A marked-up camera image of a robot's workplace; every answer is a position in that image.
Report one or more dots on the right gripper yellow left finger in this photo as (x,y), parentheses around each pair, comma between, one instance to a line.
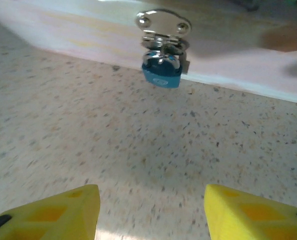
(50,217)

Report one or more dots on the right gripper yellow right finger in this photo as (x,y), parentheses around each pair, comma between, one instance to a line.
(251,217)

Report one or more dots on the small blue padlock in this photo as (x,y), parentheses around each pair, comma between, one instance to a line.
(163,75)

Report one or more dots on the silver box hasp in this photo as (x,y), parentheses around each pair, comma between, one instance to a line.
(160,23)

